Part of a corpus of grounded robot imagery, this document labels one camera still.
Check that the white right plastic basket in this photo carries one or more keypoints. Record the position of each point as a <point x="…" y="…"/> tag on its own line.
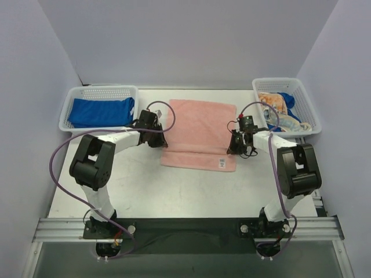
<point x="296" y="115"/>

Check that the aluminium frame rail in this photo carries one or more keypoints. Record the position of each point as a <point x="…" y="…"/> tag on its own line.
<point x="141" y="187"/>

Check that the pink towel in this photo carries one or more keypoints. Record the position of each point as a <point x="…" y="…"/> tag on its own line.
<point x="199" y="138"/>

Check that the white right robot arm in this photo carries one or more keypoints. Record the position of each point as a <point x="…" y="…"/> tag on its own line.
<point x="295" y="167"/>

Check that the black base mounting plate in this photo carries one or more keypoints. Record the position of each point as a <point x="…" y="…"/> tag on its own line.
<point x="189" y="236"/>

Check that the white left plastic basket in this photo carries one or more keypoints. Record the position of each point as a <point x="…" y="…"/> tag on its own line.
<point x="104" y="92"/>

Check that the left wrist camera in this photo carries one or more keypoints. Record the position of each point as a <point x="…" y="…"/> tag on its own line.
<point x="158" y="113"/>

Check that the blue towel in right basket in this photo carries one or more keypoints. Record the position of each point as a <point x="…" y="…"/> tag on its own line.
<point x="282" y="103"/>

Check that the folded blue towel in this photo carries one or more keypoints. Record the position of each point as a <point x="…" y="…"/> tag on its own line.
<point x="111" y="113"/>

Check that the white plastic basket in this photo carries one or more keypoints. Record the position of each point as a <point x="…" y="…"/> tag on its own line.
<point x="104" y="92"/>
<point x="296" y="115"/>

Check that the orange patterned towel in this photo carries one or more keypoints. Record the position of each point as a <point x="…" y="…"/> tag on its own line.
<point x="304" y="125"/>

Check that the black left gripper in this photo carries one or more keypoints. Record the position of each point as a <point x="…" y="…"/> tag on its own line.
<point x="158" y="138"/>

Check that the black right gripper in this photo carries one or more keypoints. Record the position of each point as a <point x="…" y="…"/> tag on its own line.
<point x="235" y="143"/>

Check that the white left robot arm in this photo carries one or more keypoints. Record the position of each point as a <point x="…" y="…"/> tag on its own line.
<point x="92" y="164"/>

